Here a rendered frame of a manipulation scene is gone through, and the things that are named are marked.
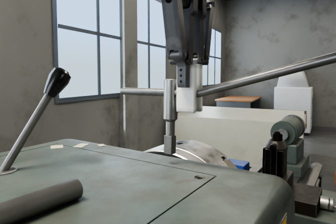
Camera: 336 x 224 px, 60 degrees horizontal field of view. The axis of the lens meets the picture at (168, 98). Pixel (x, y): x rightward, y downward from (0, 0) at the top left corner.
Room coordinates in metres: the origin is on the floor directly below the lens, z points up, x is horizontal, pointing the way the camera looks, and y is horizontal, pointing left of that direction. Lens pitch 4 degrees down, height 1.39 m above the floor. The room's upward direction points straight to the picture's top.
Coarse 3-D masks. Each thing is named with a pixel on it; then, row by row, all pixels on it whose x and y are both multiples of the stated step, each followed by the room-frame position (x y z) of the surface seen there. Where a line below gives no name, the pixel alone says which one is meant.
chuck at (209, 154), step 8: (176, 144) 0.64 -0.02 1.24; (184, 144) 0.64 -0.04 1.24; (192, 144) 0.65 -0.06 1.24; (200, 144) 0.65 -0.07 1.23; (192, 152) 0.60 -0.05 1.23; (200, 152) 0.61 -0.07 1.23; (208, 152) 0.62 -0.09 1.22; (216, 152) 0.63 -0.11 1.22; (208, 160) 0.59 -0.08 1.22; (216, 160) 0.60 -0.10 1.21
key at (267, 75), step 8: (320, 56) 0.33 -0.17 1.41; (328, 56) 0.33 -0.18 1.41; (288, 64) 0.35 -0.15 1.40; (296, 64) 0.34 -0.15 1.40; (304, 64) 0.34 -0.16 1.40; (312, 64) 0.34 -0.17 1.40; (320, 64) 0.33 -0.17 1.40; (264, 72) 0.36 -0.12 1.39; (272, 72) 0.36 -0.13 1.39; (280, 72) 0.35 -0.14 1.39; (288, 72) 0.35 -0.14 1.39; (232, 80) 0.39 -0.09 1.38; (240, 80) 0.38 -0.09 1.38; (248, 80) 0.37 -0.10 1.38; (256, 80) 0.37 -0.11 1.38; (264, 80) 0.37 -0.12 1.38; (128, 88) 0.49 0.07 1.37; (136, 88) 0.48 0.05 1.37; (144, 88) 0.47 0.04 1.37; (152, 88) 0.46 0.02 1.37; (160, 88) 0.45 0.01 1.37; (200, 88) 0.41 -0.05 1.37; (208, 88) 0.40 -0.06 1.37; (216, 88) 0.40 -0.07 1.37; (224, 88) 0.39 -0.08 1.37; (232, 88) 0.39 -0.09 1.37; (200, 96) 0.42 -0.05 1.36
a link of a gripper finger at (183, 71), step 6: (174, 54) 0.39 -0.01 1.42; (174, 60) 0.40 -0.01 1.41; (180, 60) 0.40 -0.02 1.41; (180, 66) 0.41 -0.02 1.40; (186, 66) 0.41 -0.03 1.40; (180, 72) 0.41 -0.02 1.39; (186, 72) 0.41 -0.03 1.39; (180, 78) 0.41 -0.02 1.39; (186, 78) 0.41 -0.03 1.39; (180, 84) 0.41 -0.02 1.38; (186, 84) 0.41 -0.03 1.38
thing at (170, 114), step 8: (168, 80) 0.44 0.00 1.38; (168, 88) 0.43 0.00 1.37; (168, 96) 0.43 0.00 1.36; (168, 104) 0.43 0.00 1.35; (168, 112) 0.43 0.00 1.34; (176, 112) 0.44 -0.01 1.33; (168, 120) 0.43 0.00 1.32; (168, 128) 0.44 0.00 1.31; (168, 136) 0.44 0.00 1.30; (168, 144) 0.44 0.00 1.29; (168, 152) 0.43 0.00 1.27
